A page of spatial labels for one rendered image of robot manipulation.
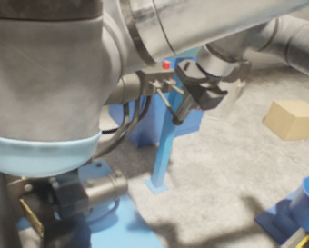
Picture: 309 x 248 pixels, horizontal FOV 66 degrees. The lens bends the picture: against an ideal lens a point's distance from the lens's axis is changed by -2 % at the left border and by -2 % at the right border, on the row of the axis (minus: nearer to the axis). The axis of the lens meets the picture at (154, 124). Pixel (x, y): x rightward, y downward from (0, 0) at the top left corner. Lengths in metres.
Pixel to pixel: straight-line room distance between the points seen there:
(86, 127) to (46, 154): 0.03
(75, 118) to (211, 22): 0.15
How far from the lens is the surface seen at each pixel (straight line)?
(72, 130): 0.16
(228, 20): 0.25
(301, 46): 0.53
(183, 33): 0.25
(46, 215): 0.97
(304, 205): 1.71
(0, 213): 0.74
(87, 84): 0.16
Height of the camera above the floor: 1.29
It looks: 32 degrees down
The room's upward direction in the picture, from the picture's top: 10 degrees clockwise
